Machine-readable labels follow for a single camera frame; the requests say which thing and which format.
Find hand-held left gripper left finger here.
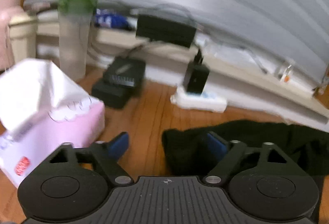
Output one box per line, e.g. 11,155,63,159
49,132,134,186

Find black flat box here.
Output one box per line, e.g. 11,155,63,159
91,80,132,110

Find bottle with green lid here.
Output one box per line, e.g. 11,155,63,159
57,0,98,82

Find black electronics box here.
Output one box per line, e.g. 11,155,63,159
135,14,197,49

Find pink tissue box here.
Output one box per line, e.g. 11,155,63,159
0,58,106,187

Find pink tumbler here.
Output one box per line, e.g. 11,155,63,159
0,0,26,71

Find black ribbed device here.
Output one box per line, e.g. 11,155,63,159
103,57,147,89

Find black power adapter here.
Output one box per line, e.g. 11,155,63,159
183,48,211,94

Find small glass jar orange label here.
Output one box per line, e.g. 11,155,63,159
276,62,296,83

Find white power strip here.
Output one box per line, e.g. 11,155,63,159
170,86,228,113

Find beige container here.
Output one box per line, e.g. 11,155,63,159
8,14,38,66

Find blue packet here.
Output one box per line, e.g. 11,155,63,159
94,8,129,30

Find black pants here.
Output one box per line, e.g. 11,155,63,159
162,120,329,188

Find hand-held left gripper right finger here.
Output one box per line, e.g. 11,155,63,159
202,132,286,186

